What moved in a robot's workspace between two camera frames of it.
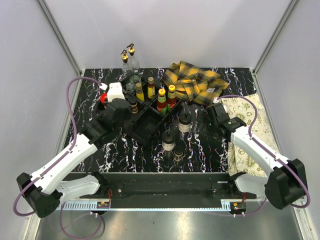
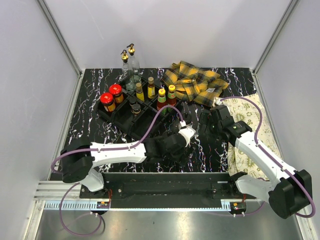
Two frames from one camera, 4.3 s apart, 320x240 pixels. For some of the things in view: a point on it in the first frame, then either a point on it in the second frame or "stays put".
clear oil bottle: (128, 77) stays put
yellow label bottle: (151, 88) stays put
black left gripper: (129, 115) to (181, 159)
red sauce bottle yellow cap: (171, 99) stays put
